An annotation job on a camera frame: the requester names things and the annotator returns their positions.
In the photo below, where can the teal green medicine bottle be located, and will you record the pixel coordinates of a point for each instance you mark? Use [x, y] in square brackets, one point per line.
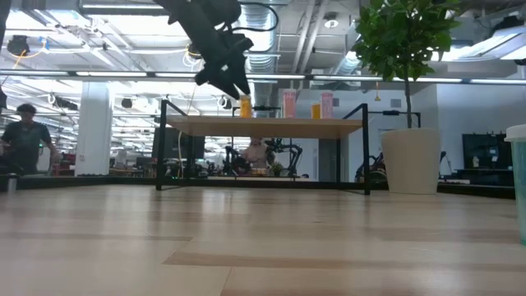
[520, 185]

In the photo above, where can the green plant in white pot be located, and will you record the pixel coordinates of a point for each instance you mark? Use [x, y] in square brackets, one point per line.
[411, 160]

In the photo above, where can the black low cabinet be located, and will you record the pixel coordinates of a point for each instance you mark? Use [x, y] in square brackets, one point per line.
[476, 177]

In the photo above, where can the yellow hanging tag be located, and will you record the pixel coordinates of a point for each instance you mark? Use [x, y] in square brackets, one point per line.
[376, 94]

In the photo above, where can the long led light bar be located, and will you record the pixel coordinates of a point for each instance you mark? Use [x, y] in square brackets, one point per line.
[111, 74]

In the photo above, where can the black monitor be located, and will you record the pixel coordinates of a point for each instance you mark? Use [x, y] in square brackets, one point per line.
[487, 150]
[176, 144]

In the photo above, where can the black aluminium table frame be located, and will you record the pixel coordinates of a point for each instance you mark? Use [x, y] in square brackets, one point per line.
[82, 181]

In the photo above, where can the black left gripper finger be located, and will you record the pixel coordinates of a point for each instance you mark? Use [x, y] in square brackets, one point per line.
[240, 76]
[218, 80]

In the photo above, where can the person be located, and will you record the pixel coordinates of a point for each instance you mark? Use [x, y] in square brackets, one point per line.
[24, 140]
[257, 154]

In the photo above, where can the pink medicine bottle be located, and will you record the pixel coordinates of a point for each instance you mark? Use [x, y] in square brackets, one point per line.
[289, 104]
[326, 106]

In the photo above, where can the wooden shelf black metal frame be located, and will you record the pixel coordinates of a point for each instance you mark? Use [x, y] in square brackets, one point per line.
[263, 127]

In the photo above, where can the black ceiling camera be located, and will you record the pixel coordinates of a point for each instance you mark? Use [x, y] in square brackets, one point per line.
[18, 44]

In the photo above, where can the black background robot arm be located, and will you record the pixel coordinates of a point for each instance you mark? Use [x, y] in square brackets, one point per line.
[372, 166]
[287, 154]

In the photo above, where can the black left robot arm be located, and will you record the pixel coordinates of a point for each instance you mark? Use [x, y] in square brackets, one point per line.
[197, 20]

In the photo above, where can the large orange medicine bottle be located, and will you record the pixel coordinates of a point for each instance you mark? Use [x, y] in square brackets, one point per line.
[315, 112]

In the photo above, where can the silver ventilation duct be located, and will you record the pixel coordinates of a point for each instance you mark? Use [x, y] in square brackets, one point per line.
[259, 61]

